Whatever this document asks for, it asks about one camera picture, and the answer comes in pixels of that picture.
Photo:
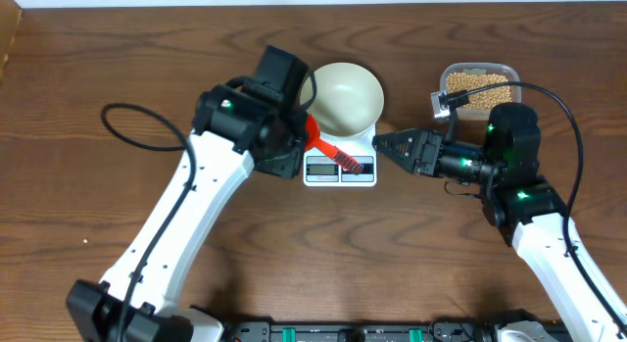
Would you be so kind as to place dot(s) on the white digital kitchen scale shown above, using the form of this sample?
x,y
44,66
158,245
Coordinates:
x,y
320,171

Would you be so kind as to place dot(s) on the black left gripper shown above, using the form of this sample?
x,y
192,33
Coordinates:
x,y
288,164

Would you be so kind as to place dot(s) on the clear plastic container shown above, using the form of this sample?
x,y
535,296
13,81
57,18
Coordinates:
x,y
481,68

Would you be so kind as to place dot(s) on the red plastic measuring scoop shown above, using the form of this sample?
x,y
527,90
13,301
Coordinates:
x,y
339,157

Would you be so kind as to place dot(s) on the white round bowl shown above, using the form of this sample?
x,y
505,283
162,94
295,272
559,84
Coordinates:
x,y
349,100

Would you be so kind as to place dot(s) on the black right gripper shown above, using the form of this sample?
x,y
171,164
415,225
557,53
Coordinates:
x,y
425,145

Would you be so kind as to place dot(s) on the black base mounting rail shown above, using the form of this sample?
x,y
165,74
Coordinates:
x,y
441,330

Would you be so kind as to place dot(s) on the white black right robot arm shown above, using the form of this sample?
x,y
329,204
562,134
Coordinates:
x,y
526,210

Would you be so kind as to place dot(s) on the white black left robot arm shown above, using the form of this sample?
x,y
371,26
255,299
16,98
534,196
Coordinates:
x,y
250,123

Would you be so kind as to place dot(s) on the yellow soybeans pile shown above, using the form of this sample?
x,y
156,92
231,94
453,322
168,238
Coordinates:
x,y
456,82

